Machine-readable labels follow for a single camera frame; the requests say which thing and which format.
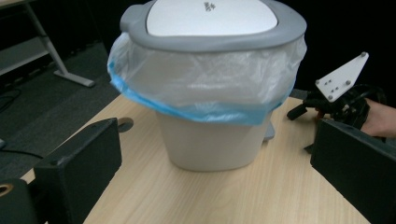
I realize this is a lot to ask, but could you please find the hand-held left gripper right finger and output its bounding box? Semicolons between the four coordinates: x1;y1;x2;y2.
309;119;396;224

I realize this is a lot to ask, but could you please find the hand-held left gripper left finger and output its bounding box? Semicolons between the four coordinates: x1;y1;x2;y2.
33;117;123;224

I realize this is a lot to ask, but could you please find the white trash can grey lid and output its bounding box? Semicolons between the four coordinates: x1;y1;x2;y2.
119;0;308;173

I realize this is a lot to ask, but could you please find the translucent blue-edged bin liner bag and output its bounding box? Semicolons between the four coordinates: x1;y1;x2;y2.
106;31;308;127

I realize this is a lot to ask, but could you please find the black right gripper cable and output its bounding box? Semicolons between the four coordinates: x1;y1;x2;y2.
350;83;389;105

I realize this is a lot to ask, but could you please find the black floor cable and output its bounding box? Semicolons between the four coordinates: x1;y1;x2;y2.
0;137;45;161
0;88;22;114

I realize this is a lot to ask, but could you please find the grey metal stand frame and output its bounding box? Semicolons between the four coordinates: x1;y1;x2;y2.
0;0;96;89

